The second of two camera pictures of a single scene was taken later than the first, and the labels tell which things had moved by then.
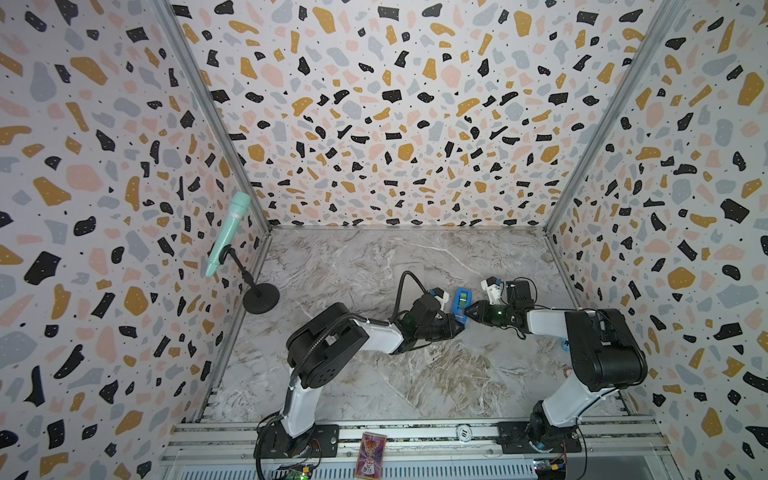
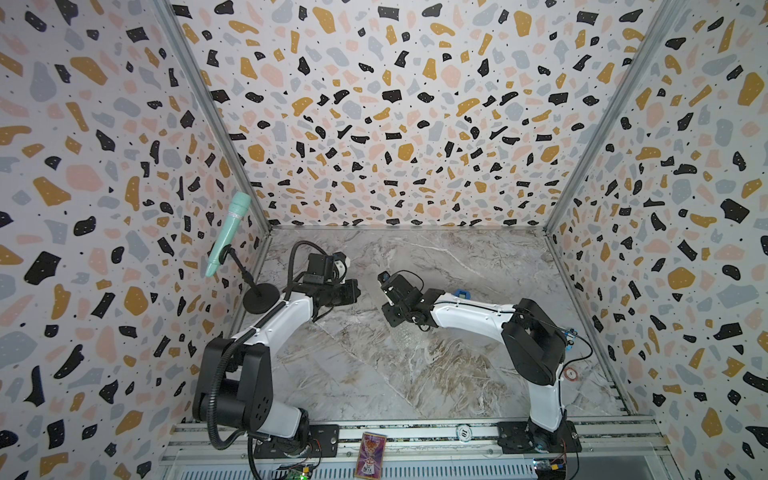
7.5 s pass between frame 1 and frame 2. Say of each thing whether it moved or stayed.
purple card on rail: stayed
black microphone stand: stayed
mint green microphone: stayed
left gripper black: moved
